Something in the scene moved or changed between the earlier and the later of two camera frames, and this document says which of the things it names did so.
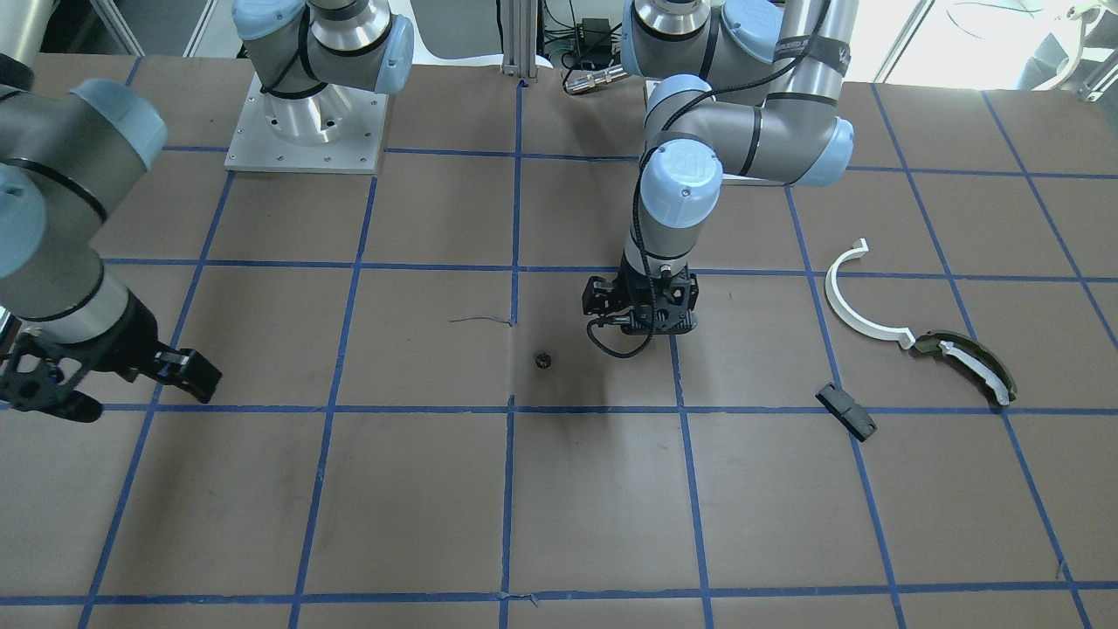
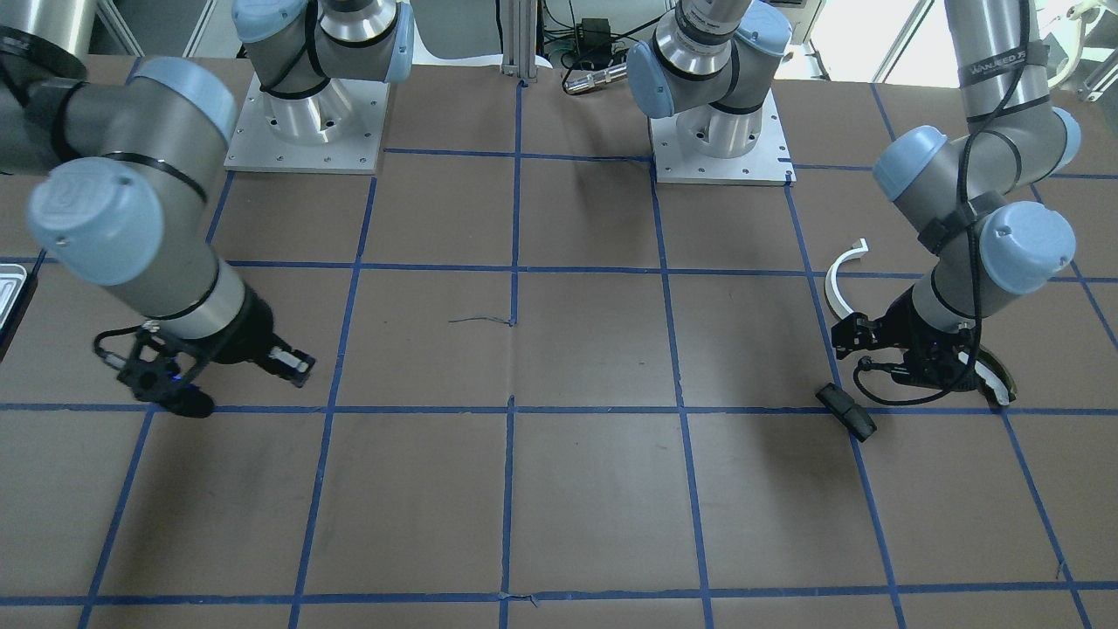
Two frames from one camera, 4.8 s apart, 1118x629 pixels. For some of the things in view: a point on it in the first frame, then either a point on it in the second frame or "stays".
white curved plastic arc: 850,315 stays
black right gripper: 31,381 to 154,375
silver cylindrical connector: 591,79 stays
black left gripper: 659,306 to 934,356
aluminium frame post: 519,31 stays
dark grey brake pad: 851,413 stays
